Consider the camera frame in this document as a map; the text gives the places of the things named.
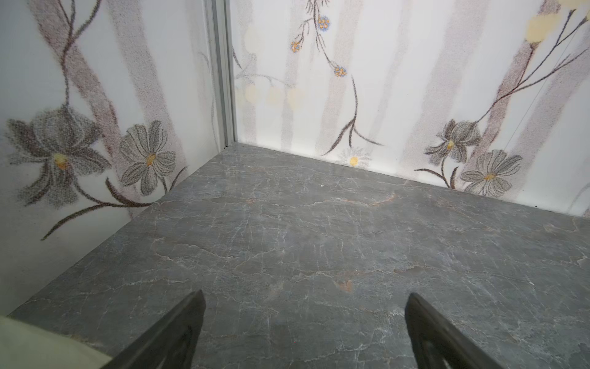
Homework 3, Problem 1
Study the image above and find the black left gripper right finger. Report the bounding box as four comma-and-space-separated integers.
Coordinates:
404, 292, 501, 369

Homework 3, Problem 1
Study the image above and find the pale yellow plastic bag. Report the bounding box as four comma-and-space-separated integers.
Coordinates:
1, 316, 112, 369

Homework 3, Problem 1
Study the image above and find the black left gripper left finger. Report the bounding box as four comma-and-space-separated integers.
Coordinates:
104, 290, 206, 369

